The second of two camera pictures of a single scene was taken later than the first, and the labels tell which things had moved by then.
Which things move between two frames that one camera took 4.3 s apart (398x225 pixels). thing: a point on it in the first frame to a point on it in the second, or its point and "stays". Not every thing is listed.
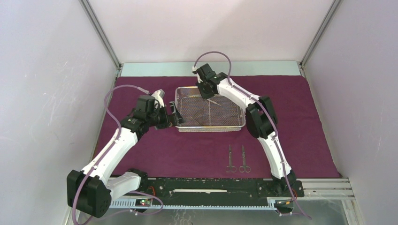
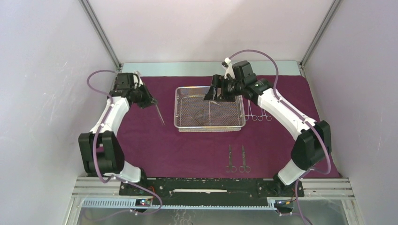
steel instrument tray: (217, 114) stays
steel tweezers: (196, 116) stays
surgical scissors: (242, 168) stays
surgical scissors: (233, 168) stays
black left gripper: (170, 120) to (149, 100)
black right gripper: (205, 96) to (220, 81)
